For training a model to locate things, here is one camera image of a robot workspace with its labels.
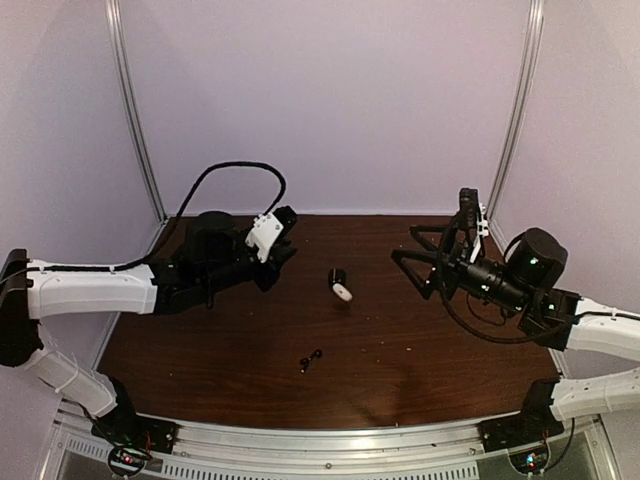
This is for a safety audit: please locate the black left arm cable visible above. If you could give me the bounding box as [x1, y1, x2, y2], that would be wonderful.
[0, 159, 289, 289]

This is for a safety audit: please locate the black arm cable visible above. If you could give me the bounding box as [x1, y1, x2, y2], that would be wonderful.
[0, 159, 289, 289]
[434, 214, 640, 345]

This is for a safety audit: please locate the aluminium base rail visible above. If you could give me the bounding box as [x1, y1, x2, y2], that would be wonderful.
[35, 400, 622, 479]

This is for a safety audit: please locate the white earbud charging case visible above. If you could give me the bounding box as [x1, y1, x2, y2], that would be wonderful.
[332, 283, 353, 302]

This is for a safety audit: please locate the left aluminium frame post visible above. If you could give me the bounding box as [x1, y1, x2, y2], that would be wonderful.
[105, 0, 167, 223]

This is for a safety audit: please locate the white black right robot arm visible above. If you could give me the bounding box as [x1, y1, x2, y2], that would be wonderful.
[391, 220, 639, 361]

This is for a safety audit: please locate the black earbud charging case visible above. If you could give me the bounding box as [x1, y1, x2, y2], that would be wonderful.
[328, 268, 347, 288]

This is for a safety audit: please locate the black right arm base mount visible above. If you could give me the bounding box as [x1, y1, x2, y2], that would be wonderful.
[478, 380, 564, 476]

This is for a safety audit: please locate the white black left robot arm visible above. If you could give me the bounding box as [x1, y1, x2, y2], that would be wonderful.
[1, 206, 297, 444]

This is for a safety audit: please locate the aluminium frame post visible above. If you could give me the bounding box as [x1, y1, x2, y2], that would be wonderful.
[105, 0, 167, 223]
[487, 0, 545, 220]

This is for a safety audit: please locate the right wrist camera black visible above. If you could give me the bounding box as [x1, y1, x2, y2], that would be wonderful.
[458, 187, 489, 263]

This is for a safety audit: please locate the right aluminium frame post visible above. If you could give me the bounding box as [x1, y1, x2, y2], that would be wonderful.
[487, 0, 545, 220]

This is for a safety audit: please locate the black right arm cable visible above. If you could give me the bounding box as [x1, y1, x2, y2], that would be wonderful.
[434, 214, 640, 345]

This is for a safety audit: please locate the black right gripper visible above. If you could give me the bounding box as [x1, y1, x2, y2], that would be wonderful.
[391, 224, 532, 315]

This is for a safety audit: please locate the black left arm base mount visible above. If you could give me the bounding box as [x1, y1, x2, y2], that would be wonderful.
[83, 377, 178, 479]

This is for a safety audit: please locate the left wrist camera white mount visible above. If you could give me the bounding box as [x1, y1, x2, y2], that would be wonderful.
[245, 213, 284, 263]

